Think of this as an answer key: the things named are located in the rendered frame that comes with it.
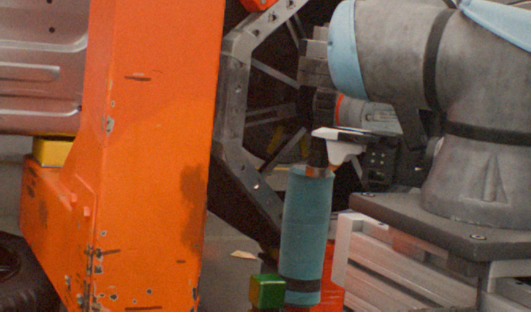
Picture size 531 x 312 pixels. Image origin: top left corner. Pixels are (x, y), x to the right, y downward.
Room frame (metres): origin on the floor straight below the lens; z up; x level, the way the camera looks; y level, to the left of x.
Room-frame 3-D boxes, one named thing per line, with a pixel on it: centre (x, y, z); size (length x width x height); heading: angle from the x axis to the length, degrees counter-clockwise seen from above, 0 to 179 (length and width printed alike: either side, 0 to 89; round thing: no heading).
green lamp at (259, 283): (1.19, -0.02, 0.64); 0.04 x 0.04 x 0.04; 24
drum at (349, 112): (1.76, -0.18, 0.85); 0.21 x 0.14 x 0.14; 24
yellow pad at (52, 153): (1.80, 0.39, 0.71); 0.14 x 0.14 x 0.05; 24
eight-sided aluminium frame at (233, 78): (1.83, -0.15, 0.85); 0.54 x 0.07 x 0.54; 114
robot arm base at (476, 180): (0.98, -0.25, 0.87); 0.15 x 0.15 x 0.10
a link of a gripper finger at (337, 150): (1.51, -0.12, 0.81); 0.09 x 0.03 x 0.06; 78
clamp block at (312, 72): (1.57, -0.08, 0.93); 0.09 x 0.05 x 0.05; 24
